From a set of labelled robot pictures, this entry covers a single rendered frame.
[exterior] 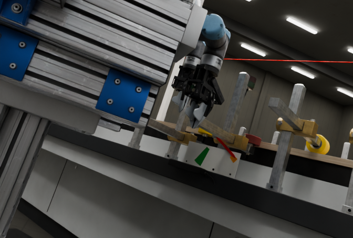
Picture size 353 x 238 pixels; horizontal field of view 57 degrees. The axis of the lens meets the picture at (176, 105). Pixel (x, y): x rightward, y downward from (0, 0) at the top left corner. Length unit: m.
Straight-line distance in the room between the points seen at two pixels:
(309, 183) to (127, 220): 0.99
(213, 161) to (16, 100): 0.84
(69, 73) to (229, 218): 0.87
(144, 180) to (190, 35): 1.02
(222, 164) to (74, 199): 1.23
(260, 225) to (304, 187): 0.27
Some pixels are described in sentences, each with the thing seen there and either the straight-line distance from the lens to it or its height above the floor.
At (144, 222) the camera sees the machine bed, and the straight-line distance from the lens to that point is 1.81.
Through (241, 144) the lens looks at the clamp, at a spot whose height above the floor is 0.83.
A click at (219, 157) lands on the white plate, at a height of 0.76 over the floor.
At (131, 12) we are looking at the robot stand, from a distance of 0.66.
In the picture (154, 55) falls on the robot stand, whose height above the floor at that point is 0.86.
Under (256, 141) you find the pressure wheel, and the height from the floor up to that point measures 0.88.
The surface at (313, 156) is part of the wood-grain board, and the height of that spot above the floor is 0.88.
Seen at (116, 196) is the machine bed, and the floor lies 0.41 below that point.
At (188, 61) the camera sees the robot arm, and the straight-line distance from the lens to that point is 1.47.
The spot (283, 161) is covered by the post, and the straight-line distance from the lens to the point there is 1.23.
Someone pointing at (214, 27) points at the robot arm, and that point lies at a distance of 1.04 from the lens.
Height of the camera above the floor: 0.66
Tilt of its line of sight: 11 degrees up
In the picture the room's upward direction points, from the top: 18 degrees clockwise
